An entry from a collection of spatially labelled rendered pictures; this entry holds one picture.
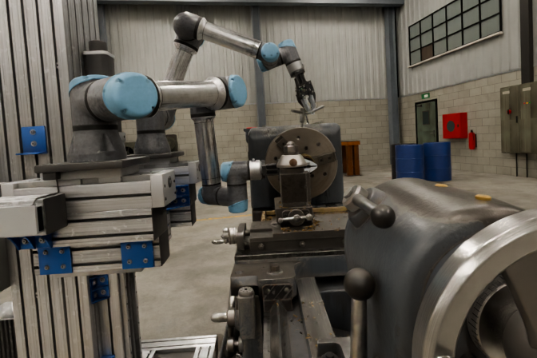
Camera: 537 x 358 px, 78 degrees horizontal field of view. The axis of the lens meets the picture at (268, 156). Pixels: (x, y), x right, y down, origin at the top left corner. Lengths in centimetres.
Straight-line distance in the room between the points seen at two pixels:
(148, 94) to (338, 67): 1172
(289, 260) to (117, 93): 57
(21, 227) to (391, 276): 86
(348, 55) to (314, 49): 126
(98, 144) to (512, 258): 94
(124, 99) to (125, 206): 29
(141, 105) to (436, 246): 79
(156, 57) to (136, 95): 1089
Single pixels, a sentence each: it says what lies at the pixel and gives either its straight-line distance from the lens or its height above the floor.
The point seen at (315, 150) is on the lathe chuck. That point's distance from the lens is 145.
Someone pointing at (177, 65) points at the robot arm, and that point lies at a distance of 164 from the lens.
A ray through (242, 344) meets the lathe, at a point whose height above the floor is 75.
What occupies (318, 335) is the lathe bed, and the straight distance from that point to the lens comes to 63.
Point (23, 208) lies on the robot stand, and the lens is 97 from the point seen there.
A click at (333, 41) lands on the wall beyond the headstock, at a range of 1270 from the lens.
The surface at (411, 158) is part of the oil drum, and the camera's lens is 773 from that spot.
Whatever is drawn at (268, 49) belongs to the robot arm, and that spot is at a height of 157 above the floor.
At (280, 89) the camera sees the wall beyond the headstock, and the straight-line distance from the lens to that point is 1177.
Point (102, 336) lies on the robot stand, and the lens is 145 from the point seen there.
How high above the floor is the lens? 119
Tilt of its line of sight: 3 degrees down
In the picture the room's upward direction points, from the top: 3 degrees counter-clockwise
